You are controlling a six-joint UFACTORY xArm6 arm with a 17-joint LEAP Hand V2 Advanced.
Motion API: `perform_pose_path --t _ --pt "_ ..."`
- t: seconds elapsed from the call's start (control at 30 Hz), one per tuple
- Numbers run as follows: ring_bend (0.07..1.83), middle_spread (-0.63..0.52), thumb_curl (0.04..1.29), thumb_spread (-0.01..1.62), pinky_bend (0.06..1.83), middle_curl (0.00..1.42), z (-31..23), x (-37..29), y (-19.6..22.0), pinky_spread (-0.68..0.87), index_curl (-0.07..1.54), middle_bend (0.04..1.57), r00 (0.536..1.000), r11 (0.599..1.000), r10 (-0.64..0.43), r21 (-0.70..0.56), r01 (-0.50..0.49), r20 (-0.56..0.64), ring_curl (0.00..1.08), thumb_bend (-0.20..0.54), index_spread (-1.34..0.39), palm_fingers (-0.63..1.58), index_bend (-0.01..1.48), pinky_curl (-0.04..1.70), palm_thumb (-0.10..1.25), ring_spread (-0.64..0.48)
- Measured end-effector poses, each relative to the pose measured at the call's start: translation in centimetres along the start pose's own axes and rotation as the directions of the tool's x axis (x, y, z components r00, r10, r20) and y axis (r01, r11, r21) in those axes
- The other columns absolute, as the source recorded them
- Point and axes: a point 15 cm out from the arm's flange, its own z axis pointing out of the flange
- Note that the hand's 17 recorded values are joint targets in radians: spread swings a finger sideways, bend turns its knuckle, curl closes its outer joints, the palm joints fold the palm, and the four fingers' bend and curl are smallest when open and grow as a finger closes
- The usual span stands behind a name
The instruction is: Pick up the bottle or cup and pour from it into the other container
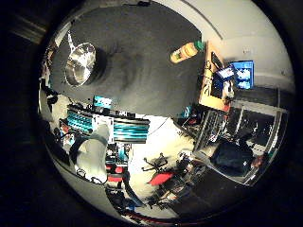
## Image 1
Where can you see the orange juice bottle green cap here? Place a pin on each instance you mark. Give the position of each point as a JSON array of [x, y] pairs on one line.
[[184, 53]]

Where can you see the teal and black rack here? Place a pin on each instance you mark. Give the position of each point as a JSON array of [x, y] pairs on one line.
[[129, 129]]

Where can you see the wooden desk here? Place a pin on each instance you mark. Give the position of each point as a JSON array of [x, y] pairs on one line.
[[209, 94]]

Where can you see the red chair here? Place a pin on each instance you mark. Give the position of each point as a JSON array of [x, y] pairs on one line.
[[161, 178]]

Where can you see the open laptop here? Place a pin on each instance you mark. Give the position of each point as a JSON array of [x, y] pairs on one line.
[[224, 73]]

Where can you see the stainless steel saucepan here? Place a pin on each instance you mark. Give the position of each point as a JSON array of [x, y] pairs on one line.
[[80, 64]]

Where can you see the blue computer monitor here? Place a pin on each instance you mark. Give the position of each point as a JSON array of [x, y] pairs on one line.
[[243, 74]]

